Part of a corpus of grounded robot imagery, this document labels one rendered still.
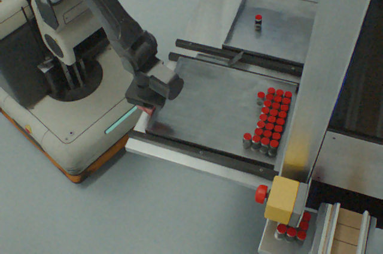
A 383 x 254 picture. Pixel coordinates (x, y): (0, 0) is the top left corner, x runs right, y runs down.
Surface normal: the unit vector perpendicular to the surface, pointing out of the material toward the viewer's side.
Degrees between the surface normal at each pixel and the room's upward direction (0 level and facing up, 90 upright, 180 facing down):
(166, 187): 0
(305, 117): 90
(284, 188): 0
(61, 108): 0
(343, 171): 90
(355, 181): 90
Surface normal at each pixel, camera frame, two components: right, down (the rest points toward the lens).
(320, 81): -0.34, 0.78
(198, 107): -0.05, -0.57
